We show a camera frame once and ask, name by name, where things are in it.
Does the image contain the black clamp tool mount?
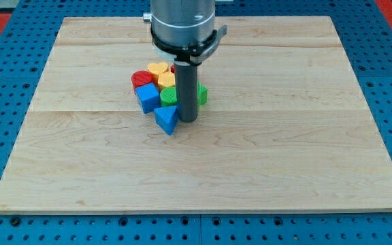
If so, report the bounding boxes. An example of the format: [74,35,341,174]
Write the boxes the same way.
[150,25,227,66]

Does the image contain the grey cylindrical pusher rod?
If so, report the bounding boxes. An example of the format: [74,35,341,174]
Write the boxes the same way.
[174,61,198,123]

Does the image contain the blue triangle block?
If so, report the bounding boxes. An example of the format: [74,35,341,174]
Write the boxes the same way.
[154,105,178,135]

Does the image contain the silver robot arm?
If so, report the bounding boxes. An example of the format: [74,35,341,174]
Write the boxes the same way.
[143,0,227,123]

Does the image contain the yellow hexagon block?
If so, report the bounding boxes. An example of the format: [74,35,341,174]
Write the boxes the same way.
[157,71,176,91]

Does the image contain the green block behind rod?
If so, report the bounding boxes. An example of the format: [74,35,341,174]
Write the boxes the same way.
[197,82,208,105]

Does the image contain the green cylinder block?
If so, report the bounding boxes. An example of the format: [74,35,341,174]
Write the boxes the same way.
[160,86,178,107]

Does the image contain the yellow heart block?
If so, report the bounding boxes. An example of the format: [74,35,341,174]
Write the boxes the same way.
[147,62,169,84]

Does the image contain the blue cube block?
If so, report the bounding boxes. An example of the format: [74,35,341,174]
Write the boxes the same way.
[135,83,161,114]

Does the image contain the red cylinder block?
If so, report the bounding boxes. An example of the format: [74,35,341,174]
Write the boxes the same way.
[131,70,153,89]

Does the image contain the wooden board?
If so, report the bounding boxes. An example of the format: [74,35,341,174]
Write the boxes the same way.
[0,16,392,215]

